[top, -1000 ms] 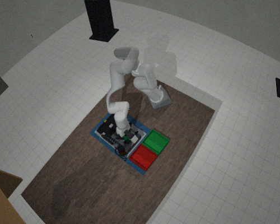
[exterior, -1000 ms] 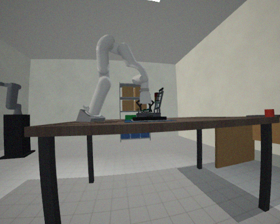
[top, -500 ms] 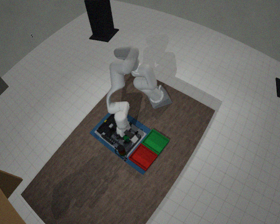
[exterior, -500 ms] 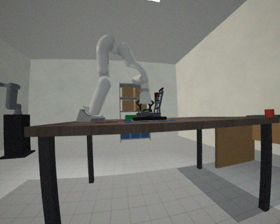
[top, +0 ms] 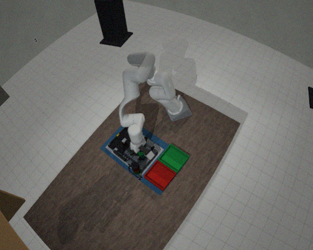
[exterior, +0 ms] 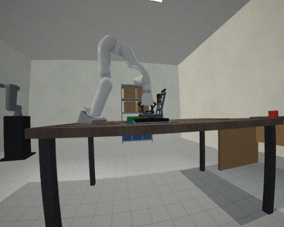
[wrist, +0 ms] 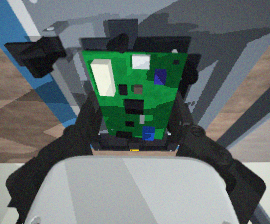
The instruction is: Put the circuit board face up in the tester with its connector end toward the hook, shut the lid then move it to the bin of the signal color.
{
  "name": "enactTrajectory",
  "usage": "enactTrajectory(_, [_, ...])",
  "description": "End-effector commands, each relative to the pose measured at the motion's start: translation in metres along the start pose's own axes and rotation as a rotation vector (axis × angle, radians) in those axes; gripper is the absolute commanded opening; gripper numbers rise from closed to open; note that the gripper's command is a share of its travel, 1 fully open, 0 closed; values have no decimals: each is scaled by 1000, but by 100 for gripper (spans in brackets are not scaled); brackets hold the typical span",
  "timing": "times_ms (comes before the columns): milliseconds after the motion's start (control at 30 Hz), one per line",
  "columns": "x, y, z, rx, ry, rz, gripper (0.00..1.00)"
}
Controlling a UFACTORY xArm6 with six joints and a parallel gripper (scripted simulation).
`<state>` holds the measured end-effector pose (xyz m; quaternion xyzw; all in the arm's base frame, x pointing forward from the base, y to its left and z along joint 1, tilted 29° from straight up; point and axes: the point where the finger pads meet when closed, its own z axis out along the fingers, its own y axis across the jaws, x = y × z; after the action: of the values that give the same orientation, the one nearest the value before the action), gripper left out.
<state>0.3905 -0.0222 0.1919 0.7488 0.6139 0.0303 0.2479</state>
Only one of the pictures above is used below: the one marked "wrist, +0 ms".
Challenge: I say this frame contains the green circuit board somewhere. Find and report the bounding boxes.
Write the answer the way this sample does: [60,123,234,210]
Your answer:
[82,51,188,141]

